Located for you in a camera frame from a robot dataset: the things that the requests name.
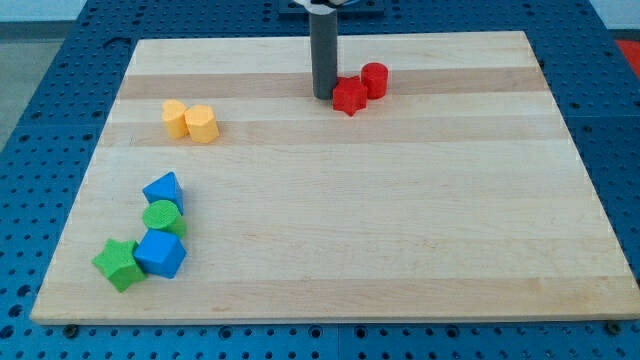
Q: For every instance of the red cylinder block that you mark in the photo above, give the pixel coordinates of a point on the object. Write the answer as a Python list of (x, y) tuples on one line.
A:
[(374, 76)]

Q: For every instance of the yellow hexagon block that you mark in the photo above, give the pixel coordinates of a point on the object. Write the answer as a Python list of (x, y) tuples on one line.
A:
[(201, 124)]

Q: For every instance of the red star block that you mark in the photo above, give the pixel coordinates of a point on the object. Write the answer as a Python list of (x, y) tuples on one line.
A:
[(349, 95)]

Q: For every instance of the blue cube block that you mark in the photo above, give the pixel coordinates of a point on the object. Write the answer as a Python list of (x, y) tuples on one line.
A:
[(160, 253)]

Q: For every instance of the green star block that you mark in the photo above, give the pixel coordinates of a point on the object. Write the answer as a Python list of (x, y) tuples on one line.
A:
[(116, 262)]

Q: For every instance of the green cylinder block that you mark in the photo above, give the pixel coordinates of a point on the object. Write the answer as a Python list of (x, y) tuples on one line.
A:
[(164, 215)]

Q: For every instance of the yellow heart block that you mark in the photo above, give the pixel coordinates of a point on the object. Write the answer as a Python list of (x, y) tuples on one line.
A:
[(173, 118)]

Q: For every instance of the wooden board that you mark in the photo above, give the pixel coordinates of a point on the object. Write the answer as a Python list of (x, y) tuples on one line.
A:
[(460, 196)]

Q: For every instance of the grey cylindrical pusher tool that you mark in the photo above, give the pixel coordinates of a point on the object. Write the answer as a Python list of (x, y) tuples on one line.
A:
[(323, 42)]

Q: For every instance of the blue triangle block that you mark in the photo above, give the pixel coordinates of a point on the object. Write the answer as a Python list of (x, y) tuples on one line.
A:
[(166, 187)]

